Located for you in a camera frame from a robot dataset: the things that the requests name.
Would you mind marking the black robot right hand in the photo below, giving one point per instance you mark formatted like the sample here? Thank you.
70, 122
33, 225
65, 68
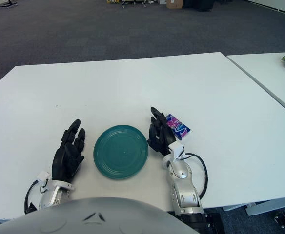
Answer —
160, 136

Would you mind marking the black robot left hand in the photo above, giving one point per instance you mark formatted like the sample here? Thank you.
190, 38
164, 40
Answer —
64, 161

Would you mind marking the purple blue gum pack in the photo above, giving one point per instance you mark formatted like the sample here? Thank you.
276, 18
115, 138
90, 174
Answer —
180, 129

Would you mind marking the green round plate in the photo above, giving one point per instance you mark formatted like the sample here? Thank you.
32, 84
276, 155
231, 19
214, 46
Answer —
120, 153

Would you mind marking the cardboard box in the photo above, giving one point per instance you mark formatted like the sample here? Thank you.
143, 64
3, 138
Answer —
174, 3

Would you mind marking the black cabinet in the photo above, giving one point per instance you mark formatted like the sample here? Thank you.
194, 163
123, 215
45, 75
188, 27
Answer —
198, 5

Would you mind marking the black stand base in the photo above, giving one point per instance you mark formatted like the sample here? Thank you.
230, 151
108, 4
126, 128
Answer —
6, 5

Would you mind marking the grey table frame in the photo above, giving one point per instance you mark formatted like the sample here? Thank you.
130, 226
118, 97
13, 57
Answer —
267, 207

